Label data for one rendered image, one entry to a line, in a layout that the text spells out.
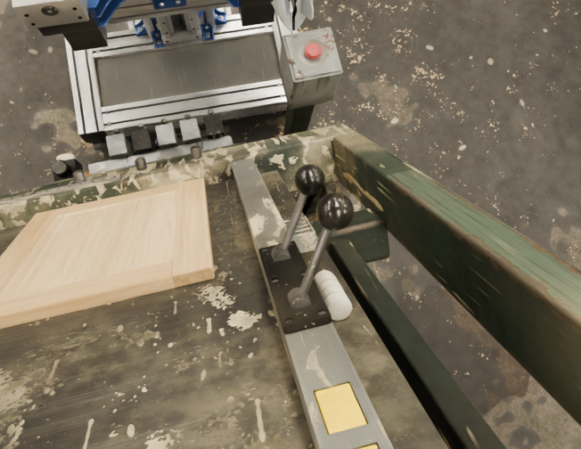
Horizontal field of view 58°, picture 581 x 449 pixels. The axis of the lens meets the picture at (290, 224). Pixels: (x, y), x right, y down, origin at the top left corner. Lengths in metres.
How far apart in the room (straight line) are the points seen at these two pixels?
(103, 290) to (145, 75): 1.39
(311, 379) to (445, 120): 1.96
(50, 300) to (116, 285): 0.09
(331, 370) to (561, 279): 0.24
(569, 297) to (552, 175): 1.94
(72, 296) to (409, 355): 0.46
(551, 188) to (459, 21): 0.82
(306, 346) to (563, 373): 0.24
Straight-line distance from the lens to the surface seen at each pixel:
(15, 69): 2.47
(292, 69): 1.26
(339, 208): 0.51
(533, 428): 2.36
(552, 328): 0.55
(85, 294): 0.79
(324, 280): 0.63
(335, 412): 0.44
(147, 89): 2.06
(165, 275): 0.77
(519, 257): 0.61
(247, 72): 2.05
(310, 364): 0.48
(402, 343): 0.66
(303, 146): 1.22
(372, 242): 0.95
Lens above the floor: 2.06
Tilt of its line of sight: 80 degrees down
